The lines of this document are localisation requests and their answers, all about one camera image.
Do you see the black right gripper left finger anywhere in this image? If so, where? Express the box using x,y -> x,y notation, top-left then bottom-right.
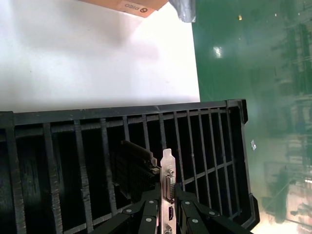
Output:
89,182 -> 163,234

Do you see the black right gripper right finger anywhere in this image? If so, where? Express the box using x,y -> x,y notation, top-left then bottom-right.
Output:
174,182 -> 252,234

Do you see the black graphics card silver bracket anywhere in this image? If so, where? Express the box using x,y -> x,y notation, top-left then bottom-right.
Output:
114,139 -> 178,234

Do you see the clear plastic bag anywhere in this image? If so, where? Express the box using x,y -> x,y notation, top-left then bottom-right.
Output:
168,0 -> 197,23

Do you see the black slotted plastic container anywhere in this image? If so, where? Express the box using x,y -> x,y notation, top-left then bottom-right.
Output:
0,98 -> 259,234

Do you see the brown cardboard box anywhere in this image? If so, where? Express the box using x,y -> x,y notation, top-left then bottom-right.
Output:
78,0 -> 171,19

